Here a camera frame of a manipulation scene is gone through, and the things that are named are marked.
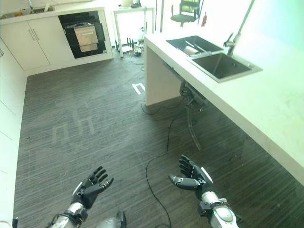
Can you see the stainless steel sink basin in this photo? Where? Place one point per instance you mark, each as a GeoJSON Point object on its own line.
{"type": "Point", "coordinates": [222, 65]}

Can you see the small faucet on cabinet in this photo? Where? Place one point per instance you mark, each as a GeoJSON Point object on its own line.
{"type": "Point", "coordinates": [29, 4]}

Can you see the open black dishwasher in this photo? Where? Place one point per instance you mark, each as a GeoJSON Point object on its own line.
{"type": "Point", "coordinates": [82, 33]}

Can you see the white side table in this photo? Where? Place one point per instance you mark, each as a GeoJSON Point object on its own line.
{"type": "Point", "coordinates": [133, 26]}

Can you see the silver sink faucet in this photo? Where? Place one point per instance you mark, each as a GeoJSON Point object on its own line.
{"type": "Point", "coordinates": [240, 28]}

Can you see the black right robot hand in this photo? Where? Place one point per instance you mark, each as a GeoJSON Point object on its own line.
{"type": "Point", "coordinates": [193, 178]}

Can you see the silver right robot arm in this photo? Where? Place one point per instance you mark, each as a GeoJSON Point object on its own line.
{"type": "Point", "coordinates": [219, 210]}

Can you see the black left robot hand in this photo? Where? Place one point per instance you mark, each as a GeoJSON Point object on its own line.
{"type": "Point", "coordinates": [91, 187]}

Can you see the white kitchen island counter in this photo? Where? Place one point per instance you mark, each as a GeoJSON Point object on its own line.
{"type": "Point", "coordinates": [237, 78]}

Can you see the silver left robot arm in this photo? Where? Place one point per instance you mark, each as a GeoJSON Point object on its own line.
{"type": "Point", "coordinates": [70, 215]}

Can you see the black office chair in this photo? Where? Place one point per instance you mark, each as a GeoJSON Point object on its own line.
{"type": "Point", "coordinates": [186, 13]}

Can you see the pale dish in sink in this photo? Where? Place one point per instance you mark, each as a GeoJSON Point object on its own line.
{"type": "Point", "coordinates": [192, 50]}

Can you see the sink plumbing under counter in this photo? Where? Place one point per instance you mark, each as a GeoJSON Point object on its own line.
{"type": "Point", "coordinates": [190, 92]}

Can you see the dark sink drain tray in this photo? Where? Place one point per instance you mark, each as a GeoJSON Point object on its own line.
{"type": "Point", "coordinates": [194, 44]}

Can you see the silver robot body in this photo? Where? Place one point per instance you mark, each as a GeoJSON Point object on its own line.
{"type": "Point", "coordinates": [111, 221]}

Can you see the red fire extinguisher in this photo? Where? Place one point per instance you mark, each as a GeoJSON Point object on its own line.
{"type": "Point", "coordinates": [204, 19]}

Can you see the white kitchen cabinet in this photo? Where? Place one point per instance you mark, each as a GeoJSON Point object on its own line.
{"type": "Point", "coordinates": [35, 40]}

